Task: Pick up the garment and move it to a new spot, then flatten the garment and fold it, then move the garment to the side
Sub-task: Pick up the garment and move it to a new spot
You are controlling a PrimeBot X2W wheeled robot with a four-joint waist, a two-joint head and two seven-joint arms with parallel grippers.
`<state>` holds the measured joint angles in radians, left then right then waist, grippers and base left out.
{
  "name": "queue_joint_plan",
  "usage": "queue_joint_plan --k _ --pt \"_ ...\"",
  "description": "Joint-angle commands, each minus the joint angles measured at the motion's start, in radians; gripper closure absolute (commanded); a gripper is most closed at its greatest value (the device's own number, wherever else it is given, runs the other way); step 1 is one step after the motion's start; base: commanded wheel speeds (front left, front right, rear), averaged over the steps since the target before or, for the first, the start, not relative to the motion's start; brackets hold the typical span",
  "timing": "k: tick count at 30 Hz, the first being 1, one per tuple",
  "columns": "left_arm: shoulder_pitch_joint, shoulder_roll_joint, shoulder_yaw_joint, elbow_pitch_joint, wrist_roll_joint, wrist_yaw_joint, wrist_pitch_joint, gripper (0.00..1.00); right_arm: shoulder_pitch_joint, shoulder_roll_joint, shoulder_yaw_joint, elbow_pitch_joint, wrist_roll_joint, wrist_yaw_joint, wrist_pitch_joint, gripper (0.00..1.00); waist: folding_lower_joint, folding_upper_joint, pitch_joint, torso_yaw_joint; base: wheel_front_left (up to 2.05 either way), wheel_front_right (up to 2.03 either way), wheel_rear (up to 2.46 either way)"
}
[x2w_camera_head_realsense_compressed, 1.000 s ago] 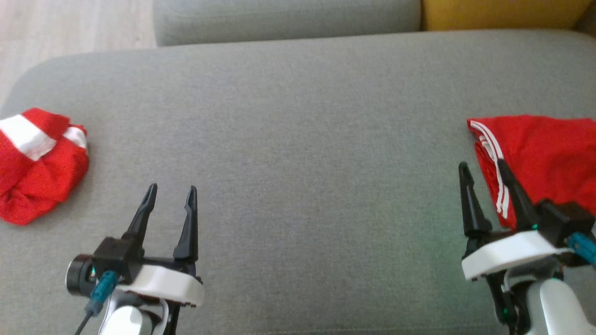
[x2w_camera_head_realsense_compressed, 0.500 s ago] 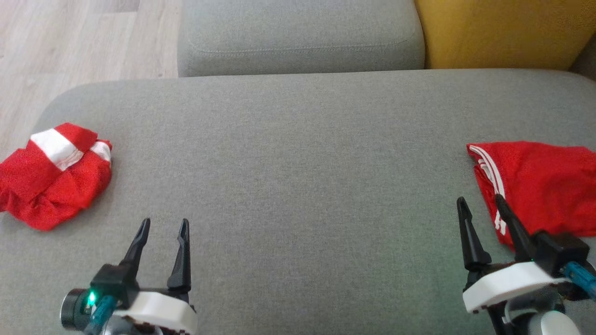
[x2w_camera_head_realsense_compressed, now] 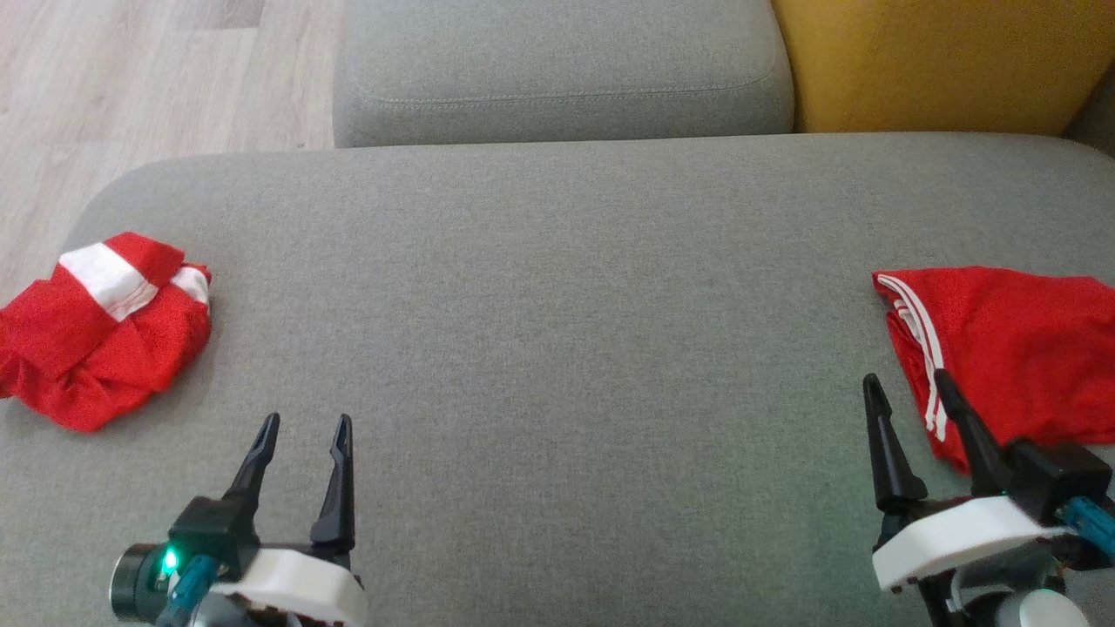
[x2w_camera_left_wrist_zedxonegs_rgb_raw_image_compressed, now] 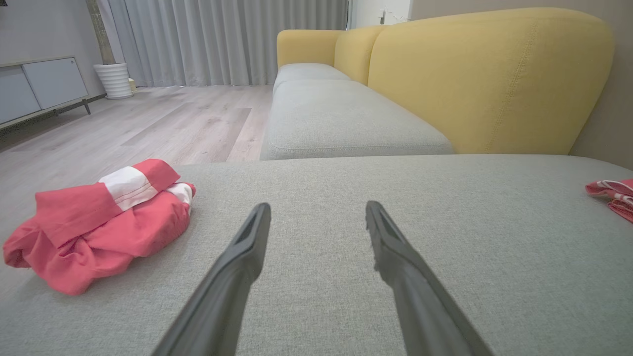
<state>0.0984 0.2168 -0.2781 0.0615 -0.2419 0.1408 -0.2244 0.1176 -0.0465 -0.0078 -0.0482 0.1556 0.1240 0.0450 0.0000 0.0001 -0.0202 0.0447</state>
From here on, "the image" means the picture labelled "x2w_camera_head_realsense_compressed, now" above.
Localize teal right camera connector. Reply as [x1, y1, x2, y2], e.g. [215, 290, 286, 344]
[1058, 496, 1115, 558]

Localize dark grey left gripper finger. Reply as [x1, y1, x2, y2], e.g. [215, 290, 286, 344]
[222, 413, 281, 523]
[311, 415, 355, 549]

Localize red basketball jersey number 23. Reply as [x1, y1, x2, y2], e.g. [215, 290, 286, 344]
[873, 266, 1115, 475]

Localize teal camera connector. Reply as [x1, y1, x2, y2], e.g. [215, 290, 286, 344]
[1058, 496, 1115, 558]
[166, 556, 219, 624]

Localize large grey sofa seat cushion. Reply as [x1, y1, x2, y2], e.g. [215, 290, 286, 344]
[0, 132, 1115, 627]

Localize red shorts with white band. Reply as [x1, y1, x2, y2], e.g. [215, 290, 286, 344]
[0, 232, 213, 434]

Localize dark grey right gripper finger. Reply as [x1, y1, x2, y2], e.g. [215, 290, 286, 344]
[932, 369, 1011, 497]
[862, 373, 929, 515]

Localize yellow sofa cushion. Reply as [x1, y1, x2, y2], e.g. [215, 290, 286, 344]
[771, 0, 1115, 136]

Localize grey sofa back cushion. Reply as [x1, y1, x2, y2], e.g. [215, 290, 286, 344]
[333, 0, 795, 149]

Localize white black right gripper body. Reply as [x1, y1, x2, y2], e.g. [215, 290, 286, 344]
[873, 495, 1068, 627]

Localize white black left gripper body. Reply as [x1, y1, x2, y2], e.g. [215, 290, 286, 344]
[109, 542, 368, 627]

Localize teal left camera connector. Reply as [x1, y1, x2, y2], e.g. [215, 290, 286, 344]
[166, 556, 219, 624]

